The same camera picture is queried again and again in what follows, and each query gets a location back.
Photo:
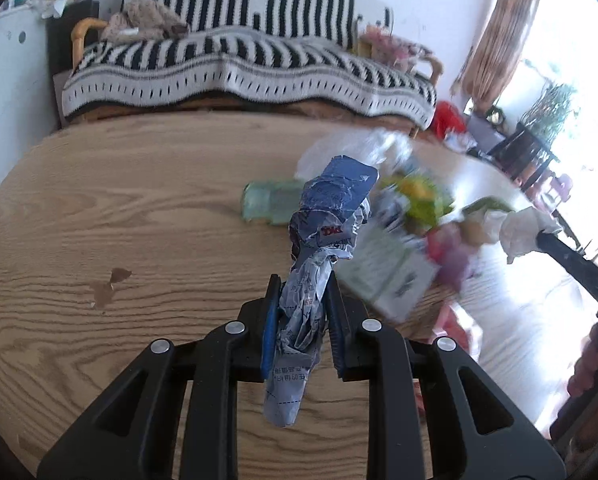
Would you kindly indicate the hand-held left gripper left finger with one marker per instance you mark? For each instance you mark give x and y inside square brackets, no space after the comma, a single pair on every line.
[269,330]

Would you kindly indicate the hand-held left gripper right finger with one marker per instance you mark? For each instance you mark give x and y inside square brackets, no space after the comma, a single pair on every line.
[335,332]

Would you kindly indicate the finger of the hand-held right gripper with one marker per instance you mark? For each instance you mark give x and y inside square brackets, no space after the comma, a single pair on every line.
[579,265]

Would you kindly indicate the white tissue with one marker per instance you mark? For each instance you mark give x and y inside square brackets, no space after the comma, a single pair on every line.
[519,230]

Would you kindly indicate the blue white wrapper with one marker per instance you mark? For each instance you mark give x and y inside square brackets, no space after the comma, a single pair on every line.
[329,195]

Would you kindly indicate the person's right hand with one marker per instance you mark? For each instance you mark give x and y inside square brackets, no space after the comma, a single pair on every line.
[586,360]

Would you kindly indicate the white green carton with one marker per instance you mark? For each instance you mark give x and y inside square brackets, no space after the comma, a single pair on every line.
[384,265]

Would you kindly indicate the black chair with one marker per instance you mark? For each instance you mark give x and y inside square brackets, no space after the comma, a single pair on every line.
[524,152]

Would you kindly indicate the pink snack packet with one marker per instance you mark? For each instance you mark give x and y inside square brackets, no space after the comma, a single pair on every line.
[454,255]

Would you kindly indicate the green glass bottle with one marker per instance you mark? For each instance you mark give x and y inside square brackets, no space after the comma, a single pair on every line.
[269,202]

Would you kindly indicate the green potted plant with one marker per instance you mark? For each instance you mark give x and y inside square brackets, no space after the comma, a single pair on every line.
[549,110]

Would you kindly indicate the green yellow snack packet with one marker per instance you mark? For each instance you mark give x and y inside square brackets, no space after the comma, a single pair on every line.
[419,195]

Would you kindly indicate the clear plastic bag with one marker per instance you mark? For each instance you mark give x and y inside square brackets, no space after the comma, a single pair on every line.
[359,145]

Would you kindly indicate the red plastic bag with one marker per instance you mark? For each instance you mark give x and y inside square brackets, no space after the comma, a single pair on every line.
[446,120]

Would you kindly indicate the brown patterned curtain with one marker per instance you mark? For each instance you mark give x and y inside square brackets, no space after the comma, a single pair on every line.
[504,30]

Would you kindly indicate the black white striped blanket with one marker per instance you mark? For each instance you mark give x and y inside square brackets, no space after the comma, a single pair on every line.
[239,67]

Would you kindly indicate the striped sofa back cover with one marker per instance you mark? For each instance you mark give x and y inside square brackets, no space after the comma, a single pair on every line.
[279,0]

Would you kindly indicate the brown plush toy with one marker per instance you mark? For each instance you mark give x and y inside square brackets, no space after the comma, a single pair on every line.
[144,20]

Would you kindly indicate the white cabinet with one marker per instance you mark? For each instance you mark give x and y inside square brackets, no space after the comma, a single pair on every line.
[14,90]

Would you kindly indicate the wooden sofa frame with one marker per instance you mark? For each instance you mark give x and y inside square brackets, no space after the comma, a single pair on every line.
[81,32]

